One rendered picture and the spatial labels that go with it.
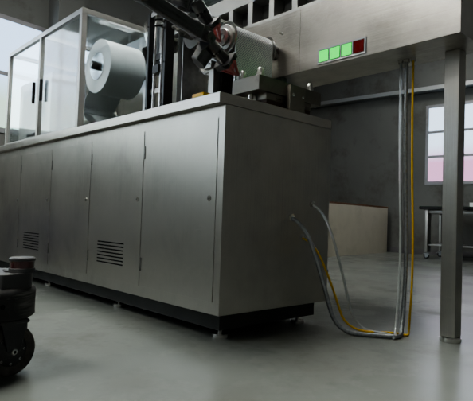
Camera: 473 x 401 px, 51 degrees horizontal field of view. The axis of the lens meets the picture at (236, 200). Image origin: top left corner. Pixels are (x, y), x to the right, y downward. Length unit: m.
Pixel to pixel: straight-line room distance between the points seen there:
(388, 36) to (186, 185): 1.00
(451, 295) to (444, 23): 1.02
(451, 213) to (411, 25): 0.74
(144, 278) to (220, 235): 0.52
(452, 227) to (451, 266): 0.15
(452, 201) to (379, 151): 6.38
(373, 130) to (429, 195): 1.42
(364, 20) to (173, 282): 1.33
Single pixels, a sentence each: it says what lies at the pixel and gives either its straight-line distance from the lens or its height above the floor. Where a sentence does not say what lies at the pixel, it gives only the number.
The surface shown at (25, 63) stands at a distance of 3.83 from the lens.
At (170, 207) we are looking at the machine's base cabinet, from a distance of 2.02.
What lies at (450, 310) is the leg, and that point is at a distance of 2.12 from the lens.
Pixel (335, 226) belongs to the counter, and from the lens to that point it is 6.57.
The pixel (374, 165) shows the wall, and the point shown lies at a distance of 8.44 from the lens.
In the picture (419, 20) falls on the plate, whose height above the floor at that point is 1.23.
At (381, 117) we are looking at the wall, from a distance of 8.52.
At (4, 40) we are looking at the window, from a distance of 5.45.
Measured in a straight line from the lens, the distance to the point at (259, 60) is 2.36.
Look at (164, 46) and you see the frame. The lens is 2.46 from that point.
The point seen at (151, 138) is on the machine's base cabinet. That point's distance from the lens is 2.17.
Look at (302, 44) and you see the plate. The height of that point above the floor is 1.27.
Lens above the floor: 0.45
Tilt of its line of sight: 2 degrees up
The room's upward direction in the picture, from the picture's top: 2 degrees clockwise
